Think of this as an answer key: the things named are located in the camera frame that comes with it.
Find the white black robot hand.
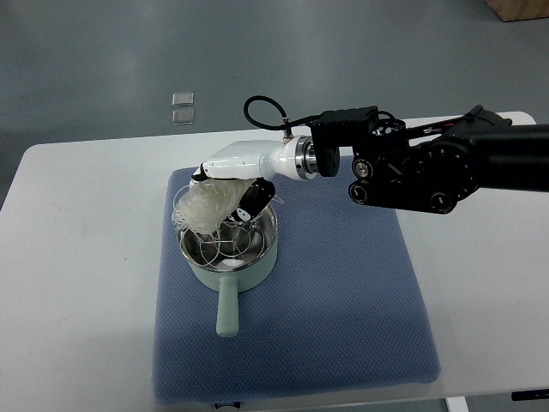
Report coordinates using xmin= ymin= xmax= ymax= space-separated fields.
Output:
xmin=190 ymin=136 xmax=318 ymax=222

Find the white vermicelli nest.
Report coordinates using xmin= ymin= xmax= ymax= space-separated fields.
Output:
xmin=171 ymin=176 xmax=285 ymax=276

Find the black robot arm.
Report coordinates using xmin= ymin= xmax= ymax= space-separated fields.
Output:
xmin=306 ymin=106 xmax=548 ymax=214

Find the mint green steel pot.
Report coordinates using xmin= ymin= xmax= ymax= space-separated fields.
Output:
xmin=178 ymin=205 xmax=278 ymax=338

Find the upper metal floor plate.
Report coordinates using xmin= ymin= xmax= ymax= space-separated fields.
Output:
xmin=172 ymin=92 xmax=194 ymax=107

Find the blue textured mat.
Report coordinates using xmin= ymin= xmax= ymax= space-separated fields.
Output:
xmin=153 ymin=157 xmax=440 ymax=404

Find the brown cardboard box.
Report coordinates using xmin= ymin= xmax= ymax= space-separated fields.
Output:
xmin=486 ymin=0 xmax=548 ymax=22

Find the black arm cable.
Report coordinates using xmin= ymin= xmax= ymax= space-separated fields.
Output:
xmin=243 ymin=95 xmax=314 ymax=141

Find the wire steaming rack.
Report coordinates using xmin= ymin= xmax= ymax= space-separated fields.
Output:
xmin=198 ymin=222 xmax=265 ymax=270

